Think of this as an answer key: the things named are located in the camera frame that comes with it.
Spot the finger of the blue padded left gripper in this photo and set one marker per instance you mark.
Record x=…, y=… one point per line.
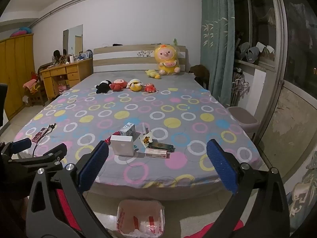
x=57, y=153
x=19, y=146

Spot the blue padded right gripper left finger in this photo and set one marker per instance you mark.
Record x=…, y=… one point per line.
x=90, y=166

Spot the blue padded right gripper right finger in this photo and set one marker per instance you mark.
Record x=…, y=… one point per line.
x=225, y=165

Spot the red snack wrapper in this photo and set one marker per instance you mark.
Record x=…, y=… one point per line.
x=108, y=140

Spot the white square box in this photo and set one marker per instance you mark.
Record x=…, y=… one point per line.
x=122, y=145

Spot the blue white milk carton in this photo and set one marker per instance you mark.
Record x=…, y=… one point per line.
x=128, y=129

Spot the dark green gold box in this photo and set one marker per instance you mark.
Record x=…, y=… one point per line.
x=163, y=146

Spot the white orange snack packet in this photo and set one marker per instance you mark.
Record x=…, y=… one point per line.
x=146, y=139

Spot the white red medicine box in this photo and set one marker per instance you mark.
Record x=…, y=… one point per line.
x=156, y=153

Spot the white red plastic trash bag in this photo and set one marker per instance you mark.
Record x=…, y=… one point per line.
x=140, y=218

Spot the red power strip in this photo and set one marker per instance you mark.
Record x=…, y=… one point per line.
x=39, y=135

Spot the wooden chair with clothes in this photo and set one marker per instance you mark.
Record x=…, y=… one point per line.
x=34, y=91

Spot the person in red clothes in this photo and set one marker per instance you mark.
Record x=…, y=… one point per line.
x=72, y=222

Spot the wooden desk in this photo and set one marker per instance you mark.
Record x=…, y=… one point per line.
x=68, y=74

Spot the black white plush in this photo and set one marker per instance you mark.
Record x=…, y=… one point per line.
x=103, y=87

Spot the bed with circle-pattern sheet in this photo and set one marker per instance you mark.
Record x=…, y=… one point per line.
x=181, y=113

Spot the red monkey plush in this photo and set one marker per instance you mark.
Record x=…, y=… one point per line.
x=118, y=85

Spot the yellow wooden wardrobe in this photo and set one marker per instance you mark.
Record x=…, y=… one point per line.
x=17, y=66

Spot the yellow white plush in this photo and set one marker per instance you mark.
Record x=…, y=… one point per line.
x=135, y=85

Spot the brown plush by bed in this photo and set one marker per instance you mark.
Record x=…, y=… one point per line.
x=201, y=74

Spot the small red plush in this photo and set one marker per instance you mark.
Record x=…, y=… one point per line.
x=150, y=88

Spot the small yellow green plush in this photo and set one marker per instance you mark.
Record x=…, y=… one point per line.
x=153, y=74

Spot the striped wooden headboard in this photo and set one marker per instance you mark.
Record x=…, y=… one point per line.
x=125, y=57

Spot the large yellow pig plush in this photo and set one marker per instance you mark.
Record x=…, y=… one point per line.
x=166, y=57

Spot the teal bamboo curtain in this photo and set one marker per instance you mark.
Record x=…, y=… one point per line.
x=217, y=46

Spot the wall mirror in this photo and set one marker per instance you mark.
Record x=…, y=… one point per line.
x=73, y=40

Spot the window frame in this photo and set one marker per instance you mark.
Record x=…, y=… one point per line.
x=273, y=86

